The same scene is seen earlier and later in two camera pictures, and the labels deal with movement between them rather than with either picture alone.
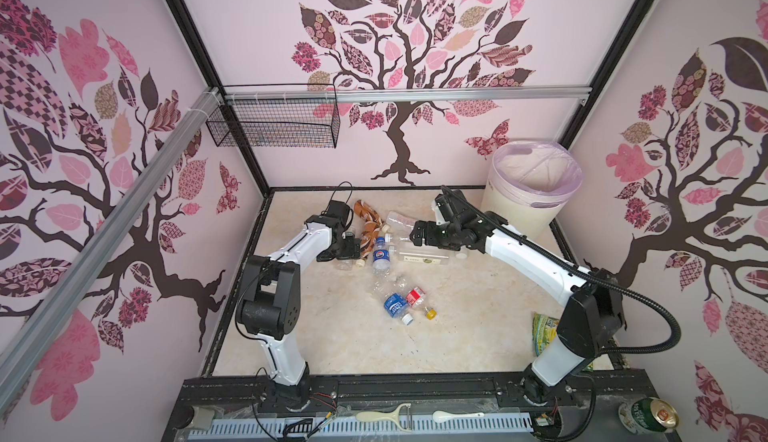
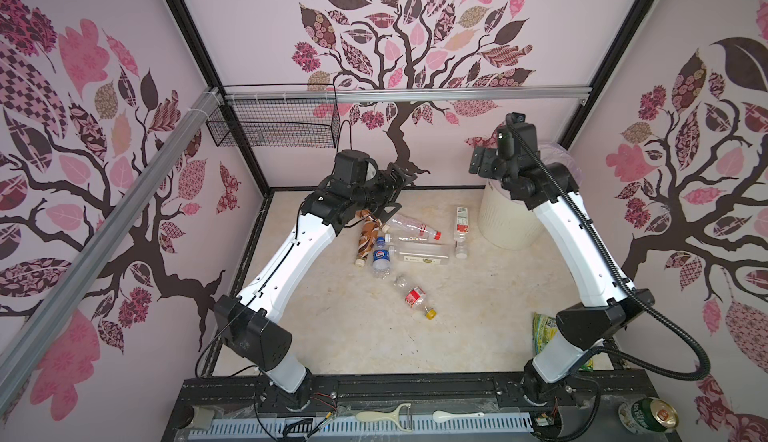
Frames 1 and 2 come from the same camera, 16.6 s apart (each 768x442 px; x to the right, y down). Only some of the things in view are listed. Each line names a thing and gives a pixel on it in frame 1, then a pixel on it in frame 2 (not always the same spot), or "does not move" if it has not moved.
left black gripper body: (344, 249) -> (381, 191)
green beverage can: (647, 415) does not move
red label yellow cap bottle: (415, 298) does not move
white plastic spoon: (442, 416) does not move
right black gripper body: (441, 236) -> (487, 164)
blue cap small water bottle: (381, 259) does not move
